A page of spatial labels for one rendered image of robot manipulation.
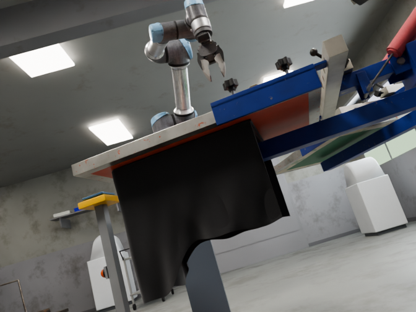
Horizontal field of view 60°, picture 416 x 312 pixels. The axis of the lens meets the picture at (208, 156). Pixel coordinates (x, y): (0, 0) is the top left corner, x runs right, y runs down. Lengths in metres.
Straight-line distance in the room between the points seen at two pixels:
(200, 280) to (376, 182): 5.81
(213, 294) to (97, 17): 3.08
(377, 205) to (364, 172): 0.66
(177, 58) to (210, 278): 1.13
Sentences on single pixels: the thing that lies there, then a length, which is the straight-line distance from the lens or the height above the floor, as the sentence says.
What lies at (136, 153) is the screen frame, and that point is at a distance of 1.11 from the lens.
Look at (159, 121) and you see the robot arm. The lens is 2.08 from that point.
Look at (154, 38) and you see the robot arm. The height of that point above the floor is 1.48.
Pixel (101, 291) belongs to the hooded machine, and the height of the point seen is 0.42.
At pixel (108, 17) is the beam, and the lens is 4.10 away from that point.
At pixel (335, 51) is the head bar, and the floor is 1.00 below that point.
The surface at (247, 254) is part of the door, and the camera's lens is 8.99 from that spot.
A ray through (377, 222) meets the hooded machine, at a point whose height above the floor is 0.22.
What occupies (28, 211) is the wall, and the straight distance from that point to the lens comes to 10.24.
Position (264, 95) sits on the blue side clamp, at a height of 0.97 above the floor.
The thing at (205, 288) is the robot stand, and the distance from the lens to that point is 1.91.
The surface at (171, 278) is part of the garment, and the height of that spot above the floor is 0.57.
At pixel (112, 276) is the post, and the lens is 1.59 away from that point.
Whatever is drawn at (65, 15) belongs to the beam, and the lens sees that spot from 4.26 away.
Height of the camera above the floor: 0.62
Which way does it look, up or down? 14 degrees up
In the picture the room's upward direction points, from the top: 17 degrees counter-clockwise
